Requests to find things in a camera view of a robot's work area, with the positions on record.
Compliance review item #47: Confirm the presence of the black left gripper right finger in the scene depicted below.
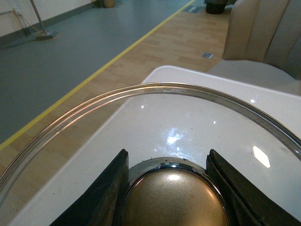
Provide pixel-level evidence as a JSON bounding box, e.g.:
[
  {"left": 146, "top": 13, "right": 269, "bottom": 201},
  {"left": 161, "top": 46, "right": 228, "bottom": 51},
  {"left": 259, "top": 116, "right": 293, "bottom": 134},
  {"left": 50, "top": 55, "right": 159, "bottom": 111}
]
[{"left": 206, "top": 149, "right": 301, "bottom": 226}]

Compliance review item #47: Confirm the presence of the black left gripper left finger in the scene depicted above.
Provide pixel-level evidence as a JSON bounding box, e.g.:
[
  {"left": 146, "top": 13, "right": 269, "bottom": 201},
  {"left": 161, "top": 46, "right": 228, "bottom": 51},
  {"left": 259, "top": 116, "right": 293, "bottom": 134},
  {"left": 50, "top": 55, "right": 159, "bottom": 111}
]
[{"left": 51, "top": 149, "right": 129, "bottom": 226}]

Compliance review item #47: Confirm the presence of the glass pot lid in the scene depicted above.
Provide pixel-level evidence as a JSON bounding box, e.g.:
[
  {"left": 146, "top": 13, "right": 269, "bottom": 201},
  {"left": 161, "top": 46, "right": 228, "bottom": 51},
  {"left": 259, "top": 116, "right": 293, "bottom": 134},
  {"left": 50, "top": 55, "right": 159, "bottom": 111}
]
[{"left": 0, "top": 83, "right": 301, "bottom": 226}]

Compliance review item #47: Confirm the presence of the left beige upholstered chair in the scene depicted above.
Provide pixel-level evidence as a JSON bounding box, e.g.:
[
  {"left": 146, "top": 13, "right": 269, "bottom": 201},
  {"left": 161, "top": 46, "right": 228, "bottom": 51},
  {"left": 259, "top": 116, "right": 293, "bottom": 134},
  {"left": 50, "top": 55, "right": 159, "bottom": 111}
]
[{"left": 209, "top": 0, "right": 301, "bottom": 81}]

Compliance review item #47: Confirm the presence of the floor stand base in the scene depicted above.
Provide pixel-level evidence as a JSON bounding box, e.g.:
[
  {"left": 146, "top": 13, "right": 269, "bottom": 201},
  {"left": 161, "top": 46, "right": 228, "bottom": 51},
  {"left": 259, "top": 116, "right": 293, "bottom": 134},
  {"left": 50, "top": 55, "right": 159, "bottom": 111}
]
[{"left": 30, "top": 0, "right": 59, "bottom": 41}]

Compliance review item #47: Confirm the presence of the woven laundry basket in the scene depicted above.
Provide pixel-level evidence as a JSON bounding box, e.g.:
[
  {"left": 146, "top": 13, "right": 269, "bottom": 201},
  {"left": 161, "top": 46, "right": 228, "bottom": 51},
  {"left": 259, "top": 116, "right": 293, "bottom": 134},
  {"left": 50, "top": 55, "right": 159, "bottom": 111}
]
[{"left": 206, "top": 0, "right": 228, "bottom": 14}]

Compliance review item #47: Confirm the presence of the potted green plant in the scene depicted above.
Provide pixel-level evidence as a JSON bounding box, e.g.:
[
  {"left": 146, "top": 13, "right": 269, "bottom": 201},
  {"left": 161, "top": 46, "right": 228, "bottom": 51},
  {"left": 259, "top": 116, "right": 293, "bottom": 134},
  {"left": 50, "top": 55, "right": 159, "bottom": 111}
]
[{"left": 102, "top": 0, "right": 115, "bottom": 8}]

